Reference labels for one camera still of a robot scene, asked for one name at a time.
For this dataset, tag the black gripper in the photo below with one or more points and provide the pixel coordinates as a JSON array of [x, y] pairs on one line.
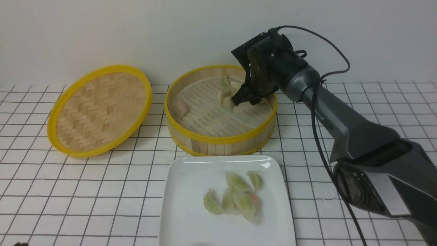
[[270, 62]]

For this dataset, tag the white dumpling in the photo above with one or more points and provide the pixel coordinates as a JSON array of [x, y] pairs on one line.
[[224, 98]]

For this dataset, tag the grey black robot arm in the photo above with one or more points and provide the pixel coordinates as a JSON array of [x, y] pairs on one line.
[[371, 166]]

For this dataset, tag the small green dumpling right plate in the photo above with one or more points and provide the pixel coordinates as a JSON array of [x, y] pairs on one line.
[[255, 179]]

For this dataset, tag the green dumpling top on plate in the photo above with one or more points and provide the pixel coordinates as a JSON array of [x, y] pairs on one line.
[[236, 183]]

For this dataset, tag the pinkish green dumpling on plate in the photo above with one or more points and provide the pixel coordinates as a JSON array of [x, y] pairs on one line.
[[247, 203]]

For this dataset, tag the green dumpling centre on plate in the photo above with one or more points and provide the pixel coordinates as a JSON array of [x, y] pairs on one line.
[[228, 203]]

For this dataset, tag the green dumpling left on plate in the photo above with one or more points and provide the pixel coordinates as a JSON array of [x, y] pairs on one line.
[[211, 204]]

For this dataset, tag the white square plate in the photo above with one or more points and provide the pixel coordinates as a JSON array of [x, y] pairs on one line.
[[185, 221]]

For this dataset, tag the green dumpling top in steamer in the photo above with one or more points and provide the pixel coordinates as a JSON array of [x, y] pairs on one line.
[[225, 82]]

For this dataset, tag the yellow rimmed bamboo steamer basket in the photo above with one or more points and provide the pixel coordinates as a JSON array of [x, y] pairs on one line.
[[202, 145]]

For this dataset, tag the pink dumpling left in steamer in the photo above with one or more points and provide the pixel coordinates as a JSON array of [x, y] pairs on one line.
[[179, 109]]

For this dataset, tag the yellow rimmed bamboo steamer lid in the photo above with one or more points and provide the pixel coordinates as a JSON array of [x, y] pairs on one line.
[[99, 111]]

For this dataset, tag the dark object bottom left corner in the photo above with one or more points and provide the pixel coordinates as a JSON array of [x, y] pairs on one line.
[[21, 244]]

